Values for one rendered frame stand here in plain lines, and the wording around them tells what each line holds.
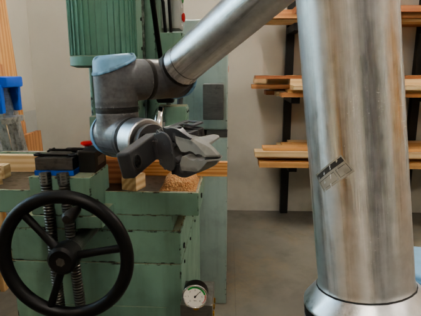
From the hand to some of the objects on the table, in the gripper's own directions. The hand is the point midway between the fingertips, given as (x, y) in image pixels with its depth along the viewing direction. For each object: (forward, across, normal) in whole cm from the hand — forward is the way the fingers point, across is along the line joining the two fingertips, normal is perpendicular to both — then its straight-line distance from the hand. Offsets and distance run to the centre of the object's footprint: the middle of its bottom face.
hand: (210, 158), depth 66 cm
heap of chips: (-34, +18, -18) cm, 43 cm away
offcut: (-39, +16, -7) cm, 43 cm away
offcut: (-73, +11, +13) cm, 75 cm away
